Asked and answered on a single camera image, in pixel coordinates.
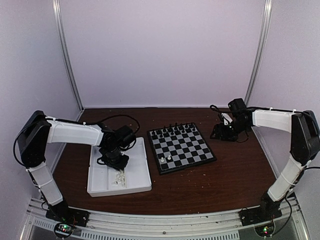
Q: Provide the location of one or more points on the black grey chess board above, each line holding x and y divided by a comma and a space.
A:
184, 142

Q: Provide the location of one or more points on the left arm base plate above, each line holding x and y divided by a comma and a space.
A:
74, 217

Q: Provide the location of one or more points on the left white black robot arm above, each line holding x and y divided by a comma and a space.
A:
31, 143

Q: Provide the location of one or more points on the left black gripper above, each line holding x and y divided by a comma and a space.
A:
120, 166

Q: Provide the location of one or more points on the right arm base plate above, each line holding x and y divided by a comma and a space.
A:
252, 216

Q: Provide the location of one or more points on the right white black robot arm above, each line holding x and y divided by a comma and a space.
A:
304, 142

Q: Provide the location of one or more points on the white plastic compartment tray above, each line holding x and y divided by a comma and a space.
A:
129, 175

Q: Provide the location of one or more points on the right aluminium frame post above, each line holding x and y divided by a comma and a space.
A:
264, 30

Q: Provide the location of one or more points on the aluminium frame post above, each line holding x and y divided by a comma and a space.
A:
264, 30
66, 57

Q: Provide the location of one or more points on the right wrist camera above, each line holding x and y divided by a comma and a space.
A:
226, 119

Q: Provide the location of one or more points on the front aluminium rail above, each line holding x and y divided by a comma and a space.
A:
224, 225

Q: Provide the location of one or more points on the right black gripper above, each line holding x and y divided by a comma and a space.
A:
220, 132

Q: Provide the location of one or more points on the left aluminium frame post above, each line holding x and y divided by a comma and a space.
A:
66, 57

